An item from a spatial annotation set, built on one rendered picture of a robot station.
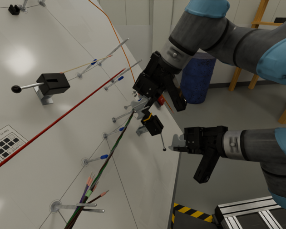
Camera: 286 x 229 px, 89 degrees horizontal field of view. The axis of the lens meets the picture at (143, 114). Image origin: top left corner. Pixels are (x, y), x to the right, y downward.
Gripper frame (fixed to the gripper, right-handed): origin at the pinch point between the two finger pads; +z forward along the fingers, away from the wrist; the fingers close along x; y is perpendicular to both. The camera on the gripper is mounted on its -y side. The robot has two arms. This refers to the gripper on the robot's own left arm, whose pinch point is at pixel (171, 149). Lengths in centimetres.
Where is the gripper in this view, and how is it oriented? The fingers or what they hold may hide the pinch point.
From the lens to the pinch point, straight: 56.9
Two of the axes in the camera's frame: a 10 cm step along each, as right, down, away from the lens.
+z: -6.0, 1.4, 7.9
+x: -8.0, -1.5, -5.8
